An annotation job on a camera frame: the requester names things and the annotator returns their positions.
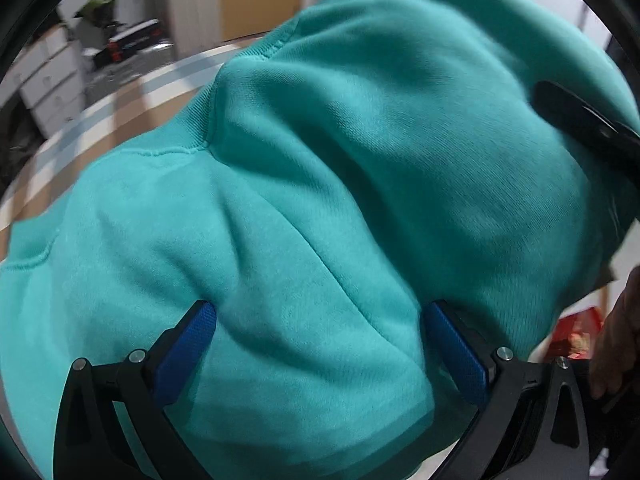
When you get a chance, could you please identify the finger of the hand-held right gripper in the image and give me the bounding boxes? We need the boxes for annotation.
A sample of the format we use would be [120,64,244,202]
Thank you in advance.
[532,80,640,161]

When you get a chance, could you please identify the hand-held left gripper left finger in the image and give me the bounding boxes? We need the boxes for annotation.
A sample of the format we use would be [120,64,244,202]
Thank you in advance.
[52,300,218,480]

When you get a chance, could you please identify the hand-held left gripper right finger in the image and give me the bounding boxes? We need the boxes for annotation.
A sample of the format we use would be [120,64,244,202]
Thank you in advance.
[425,300,593,480]

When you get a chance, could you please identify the teal snap-button jacket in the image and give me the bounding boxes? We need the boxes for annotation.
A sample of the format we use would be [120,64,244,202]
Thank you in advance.
[0,0,633,480]

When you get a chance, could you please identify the person's right hand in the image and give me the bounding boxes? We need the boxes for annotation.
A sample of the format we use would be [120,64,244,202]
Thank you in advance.
[589,266,640,401]

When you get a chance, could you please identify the red box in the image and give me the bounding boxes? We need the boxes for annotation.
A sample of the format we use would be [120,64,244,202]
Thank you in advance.
[545,307,606,361]

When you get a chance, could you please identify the dark bag under desk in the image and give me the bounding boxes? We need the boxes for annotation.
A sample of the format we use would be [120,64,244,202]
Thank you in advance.
[0,105,46,186]

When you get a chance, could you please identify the silver ribbed suitcase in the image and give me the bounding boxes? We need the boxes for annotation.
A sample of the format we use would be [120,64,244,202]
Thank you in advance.
[82,42,176,93]

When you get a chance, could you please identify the white drawer cabinet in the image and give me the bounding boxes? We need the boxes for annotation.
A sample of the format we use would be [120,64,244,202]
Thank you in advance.
[17,25,88,138]

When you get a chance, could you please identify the black shoebox with green label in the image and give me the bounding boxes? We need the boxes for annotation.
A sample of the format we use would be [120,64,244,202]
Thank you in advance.
[95,19,163,68]

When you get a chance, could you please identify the beige upright suitcase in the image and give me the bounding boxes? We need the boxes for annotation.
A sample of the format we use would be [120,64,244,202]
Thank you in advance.
[157,0,226,58]

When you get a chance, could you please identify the flower bouquet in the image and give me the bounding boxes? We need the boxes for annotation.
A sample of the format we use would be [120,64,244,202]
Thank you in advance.
[75,0,119,29]

